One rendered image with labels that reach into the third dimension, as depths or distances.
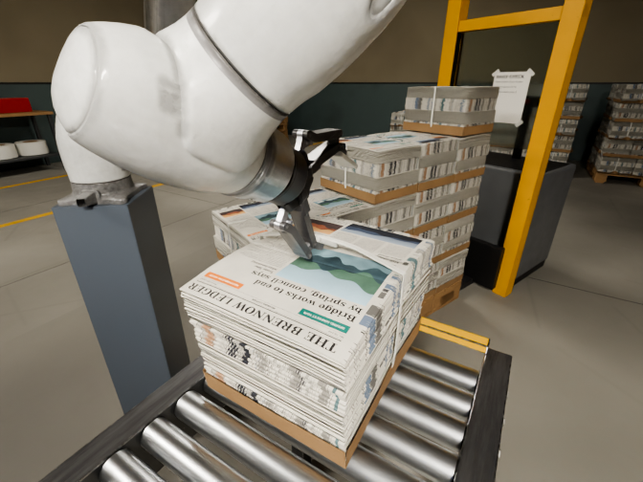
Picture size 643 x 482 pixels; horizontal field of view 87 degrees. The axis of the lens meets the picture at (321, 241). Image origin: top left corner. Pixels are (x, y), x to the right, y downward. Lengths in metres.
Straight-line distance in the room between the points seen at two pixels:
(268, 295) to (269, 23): 0.35
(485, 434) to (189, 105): 0.62
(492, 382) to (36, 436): 1.74
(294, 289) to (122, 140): 0.32
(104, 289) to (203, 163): 0.98
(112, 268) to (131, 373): 0.42
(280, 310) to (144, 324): 0.86
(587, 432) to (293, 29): 1.87
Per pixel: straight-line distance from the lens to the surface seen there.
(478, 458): 0.65
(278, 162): 0.37
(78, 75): 0.28
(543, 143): 2.29
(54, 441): 1.92
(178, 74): 0.28
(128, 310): 1.27
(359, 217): 1.44
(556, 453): 1.81
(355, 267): 0.55
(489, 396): 0.73
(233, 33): 0.27
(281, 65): 0.26
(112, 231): 1.14
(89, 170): 1.13
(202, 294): 0.53
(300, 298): 0.49
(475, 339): 0.81
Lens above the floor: 1.31
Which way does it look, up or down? 25 degrees down
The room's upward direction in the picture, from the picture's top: straight up
